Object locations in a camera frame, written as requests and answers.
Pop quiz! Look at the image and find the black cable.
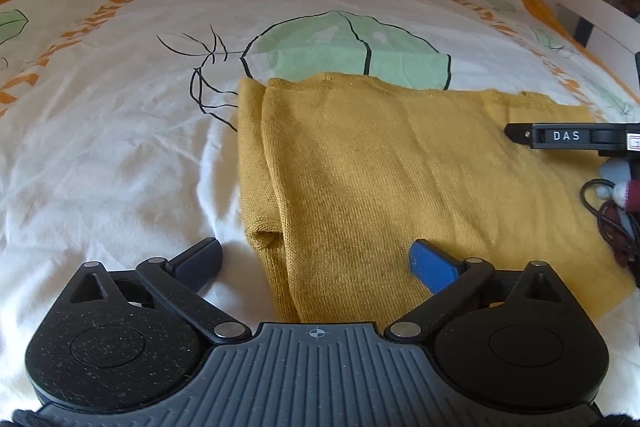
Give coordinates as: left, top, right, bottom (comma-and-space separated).
580, 178, 621, 244

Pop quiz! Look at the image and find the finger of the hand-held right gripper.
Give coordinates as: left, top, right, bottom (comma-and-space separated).
504, 123, 535, 146

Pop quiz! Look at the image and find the white leaf print duvet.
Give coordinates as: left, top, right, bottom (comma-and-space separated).
0, 0, 640, 408

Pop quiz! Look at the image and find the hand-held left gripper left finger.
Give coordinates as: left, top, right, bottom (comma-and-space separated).
62, 238, 252, 343

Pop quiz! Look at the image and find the yellow knit sweater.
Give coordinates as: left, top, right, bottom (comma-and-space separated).
236, 72, 632, 324

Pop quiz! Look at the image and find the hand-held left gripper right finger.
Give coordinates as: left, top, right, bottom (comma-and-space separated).
384, 239, 567, 342

